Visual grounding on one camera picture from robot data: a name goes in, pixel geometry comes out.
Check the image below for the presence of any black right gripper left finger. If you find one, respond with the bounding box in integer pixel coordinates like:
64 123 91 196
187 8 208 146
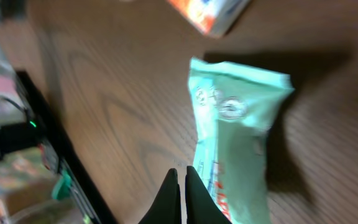
139 168 181 224

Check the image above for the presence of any orange Kleenex tissue pack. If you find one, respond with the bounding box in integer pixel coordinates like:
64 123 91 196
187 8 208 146
167 0 251 38

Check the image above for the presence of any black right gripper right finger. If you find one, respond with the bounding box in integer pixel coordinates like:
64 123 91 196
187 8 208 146
185 166 231 224

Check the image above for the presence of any teal wet wipes pack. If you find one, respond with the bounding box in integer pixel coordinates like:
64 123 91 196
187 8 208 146
188 57 293 224

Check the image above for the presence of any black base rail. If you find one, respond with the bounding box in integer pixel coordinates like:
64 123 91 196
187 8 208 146
16 70 117 223

